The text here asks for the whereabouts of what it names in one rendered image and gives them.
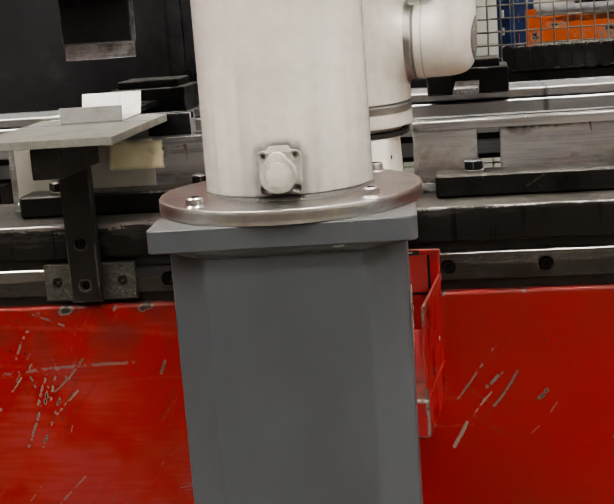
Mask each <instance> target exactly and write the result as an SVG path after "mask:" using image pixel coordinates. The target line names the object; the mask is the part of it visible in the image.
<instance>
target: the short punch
mask: <svg viewBox="0 0 614 504"><path fill-rule="evenodd" d="M57 2H58V11H59V20H60V29H61V38H62V46H63V47H65V55H66V61H79V60H93V59H108V58H123V57H136V49H135V42H136V31H135V21H134V11H133V1H132V0H57Z"/></svg>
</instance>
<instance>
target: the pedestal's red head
mask: <svg viewBox="0 0 614 504"><path fill-rule="evenodd" d="M414 250H419V255H429V259H430V277H431V289H430V291H429V293H428V295H412V296H413V298H426V299H425V301H424V303H423V305H422V307H421V318H422V329H414V341H415V351H414V353H415V370H416V387H417V405H418V422H419V438H429V437H431V435H432V433H433V430H434V427H435V424H436V421H437V418H438V416H439V413H440V410H441V407H442V404H443V401H444V398H445V395H446V393H447V380H446V362H445V359H444V358H445V353H444V334H443V315H442V295H441V280H442V279H441V273H440V249H409V251H414Z"/></svg>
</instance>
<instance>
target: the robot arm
mask: <svg viewBox="0 0 614 504"><path fill-rule="evenodd" d="M190 5H191V17H192V28H193V39H194V50H195V61H196V73H197V84H198V95H199V106H200V117H201V128H202V140H203V151H204V162H205V173H206V181H203V182H198V183H194V184H190V185H186V186H183V187H179V188H176V189H174V190H171V191H168V192H167V193H165V194H163V195H162V196H161V197H160V199H159V208H160V213H161V216H163V217H164V218H166V219H168V220H172V221H175V222H179V223H186V224H193V225H205V226H229V227H238V226H275V225H290V224H303V223H313V222H323V221H331V220H338V219H346V218H353V217H358V216H364V215H369V214H375V213H379V212H383V211H388V210H392V209H395V208H398V207H402V206H405V205H407V204H410V203H412V202H414V201H416V200H417V199H419V198H420V197H421V196H422V194H423V185H422V179H421V178H420V177H419V176H417V175H415V174H413V173H409V172H404V171H403V161H402V150H401V140H400V136H401V135H404V134H406V133H408V132H409V125H408V124H409V123H411V122H412V121H413V114H412V110H413V106H412V100H411V80H412V79H415V78H428V77H442V76H452V75H458V74H461V73H464V72H466V71H467V70H469V69H470V68H471V67H472V65H473V64H474V61H475V58H476V56H477V18H476V0H431V1H430V2H429V3H427V4H420V5H409V4H407V3H406V1H405V0H190Z"/></svg>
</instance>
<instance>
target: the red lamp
mask: <svg viewBox="0 0 614 504"><path fill-rule="evenodd" d="M409 266H410V284H412V293H415V292H429V287H428V269H427V256H426V255H422V256H409Z"/></svg>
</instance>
